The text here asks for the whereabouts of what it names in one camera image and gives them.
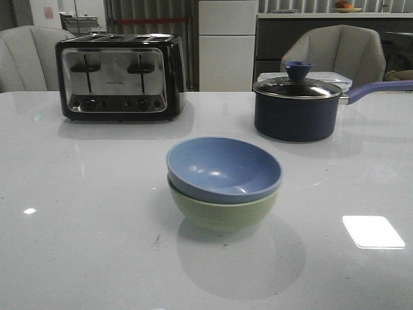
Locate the clear plastic storage box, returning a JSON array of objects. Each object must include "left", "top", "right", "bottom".
[{"left": 257, "top": 72, "right": 352, "bottom": 92}]

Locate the glass pot lid blue knob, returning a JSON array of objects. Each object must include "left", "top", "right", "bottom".
[{"left": 252, "top": 61, "right": 342, "bottom": 99}]

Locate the white chair left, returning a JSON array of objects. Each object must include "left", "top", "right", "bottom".
[{"left": 1, "top": 25, "right": 74, "bottom": 92}]

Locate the green bowl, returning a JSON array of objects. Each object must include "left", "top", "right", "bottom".
[{"left": 168, "top": 181, "right": 279, "bottom": 232}]

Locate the fruit plate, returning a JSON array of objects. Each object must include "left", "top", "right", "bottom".
[{"left": 332, "top": 0, "right": 362, "bottom": 13}]

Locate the grey upholstered chair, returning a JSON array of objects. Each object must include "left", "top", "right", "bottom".
[{"left": 280, "top": 25, "right": 386, "bottom": 87}]

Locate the red barrier belt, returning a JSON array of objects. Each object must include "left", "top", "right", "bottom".
[{"left": 114, "top": 17, "right": 188, "bottom": 25}]

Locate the blue bowl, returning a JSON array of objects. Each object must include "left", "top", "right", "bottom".
[{"left": 166, "top": 137, "right": 282, "bottom": 204}]

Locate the white drawer cabinet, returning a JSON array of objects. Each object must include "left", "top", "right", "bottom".
[{"left": 198, "top": 1, "right": 259, "bottom": 92}]

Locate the black chrome toaster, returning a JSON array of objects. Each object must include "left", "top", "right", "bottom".
[{"left": 55, "top": 34, "right": 186, "bottom": 121}]

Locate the dark blue saucepan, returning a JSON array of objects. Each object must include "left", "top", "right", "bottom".
[{"left": 254, "top": 80, "right": 412, "bottom": 142}]

